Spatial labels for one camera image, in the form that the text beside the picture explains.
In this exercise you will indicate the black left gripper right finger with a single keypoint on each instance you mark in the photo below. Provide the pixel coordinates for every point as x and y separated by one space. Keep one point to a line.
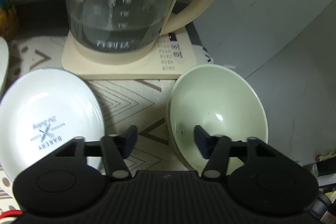
215 149

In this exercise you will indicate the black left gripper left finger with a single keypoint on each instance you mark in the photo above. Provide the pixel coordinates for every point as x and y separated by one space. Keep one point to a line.
115 149

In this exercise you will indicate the small pale green bowl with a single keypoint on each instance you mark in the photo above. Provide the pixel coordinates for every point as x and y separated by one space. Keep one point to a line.
221 102

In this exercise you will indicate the white bakery print plate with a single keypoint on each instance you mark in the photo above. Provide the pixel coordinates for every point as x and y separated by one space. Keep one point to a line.
41 111

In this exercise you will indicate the white sweet print plate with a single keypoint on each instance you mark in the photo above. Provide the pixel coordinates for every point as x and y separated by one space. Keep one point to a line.
4 63

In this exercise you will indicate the cream kettle base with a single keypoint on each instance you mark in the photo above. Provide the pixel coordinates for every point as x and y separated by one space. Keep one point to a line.
166 59

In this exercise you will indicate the orange juice bottle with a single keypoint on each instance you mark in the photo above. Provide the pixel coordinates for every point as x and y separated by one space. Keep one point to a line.
9 20

